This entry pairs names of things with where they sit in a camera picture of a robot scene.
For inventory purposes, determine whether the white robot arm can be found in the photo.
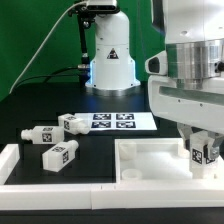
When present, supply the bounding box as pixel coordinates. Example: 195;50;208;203
87;0;224;160

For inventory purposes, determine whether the white sheet with markers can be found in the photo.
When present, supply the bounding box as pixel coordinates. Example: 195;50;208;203
75;112;157;131

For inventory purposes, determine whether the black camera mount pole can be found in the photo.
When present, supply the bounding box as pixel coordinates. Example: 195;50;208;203
68;0;95;87

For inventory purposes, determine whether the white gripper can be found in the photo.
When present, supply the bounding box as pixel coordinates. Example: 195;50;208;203
145;50;224;162

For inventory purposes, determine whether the white cable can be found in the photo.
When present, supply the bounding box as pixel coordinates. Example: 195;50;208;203
9;1;86;94

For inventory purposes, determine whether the white square tabletop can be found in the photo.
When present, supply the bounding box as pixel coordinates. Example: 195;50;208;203
114;138;224;184

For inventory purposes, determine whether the white U-shaped fence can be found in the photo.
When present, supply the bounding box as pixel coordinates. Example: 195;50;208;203
0;144;224;210

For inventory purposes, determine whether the black cable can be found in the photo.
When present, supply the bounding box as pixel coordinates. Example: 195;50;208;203
14;67;83;88

